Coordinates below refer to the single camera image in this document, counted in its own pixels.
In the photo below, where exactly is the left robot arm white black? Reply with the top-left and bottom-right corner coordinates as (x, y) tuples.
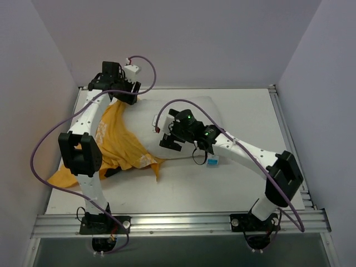
(58, 58), (141, 233)

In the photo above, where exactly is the yellow Mickey Mouse pillowcase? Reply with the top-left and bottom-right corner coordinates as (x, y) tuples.
(46, 100), (166, 190)

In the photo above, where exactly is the blue white pillow label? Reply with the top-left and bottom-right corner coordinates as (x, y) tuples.
(206, 155), (219, 167)

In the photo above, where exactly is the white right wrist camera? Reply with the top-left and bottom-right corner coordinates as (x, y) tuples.
(152, 110), (175, 135)

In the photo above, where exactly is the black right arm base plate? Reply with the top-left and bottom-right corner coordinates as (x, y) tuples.
(230, 212), (280, 233)

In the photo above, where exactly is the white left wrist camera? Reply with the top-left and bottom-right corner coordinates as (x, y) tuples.
(123, 58), (141, 83)

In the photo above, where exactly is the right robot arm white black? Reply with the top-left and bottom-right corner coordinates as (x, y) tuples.
(155, 109), (304, 230)

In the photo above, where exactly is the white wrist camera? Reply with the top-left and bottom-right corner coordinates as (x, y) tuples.
(152, 110), (175, 135)
(123, 58), (141, 83)

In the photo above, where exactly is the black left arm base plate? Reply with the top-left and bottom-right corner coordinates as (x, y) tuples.
(79, 214), (131, 235)

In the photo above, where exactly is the white pillow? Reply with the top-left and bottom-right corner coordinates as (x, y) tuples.
(123, 96), (223, 160)

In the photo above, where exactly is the aluminium back frame rail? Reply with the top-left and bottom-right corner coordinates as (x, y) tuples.
(78, 84), (276, 91)

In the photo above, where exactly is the aluminium front frame rail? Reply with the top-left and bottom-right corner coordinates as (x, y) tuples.
(31, 209), (331, 238)

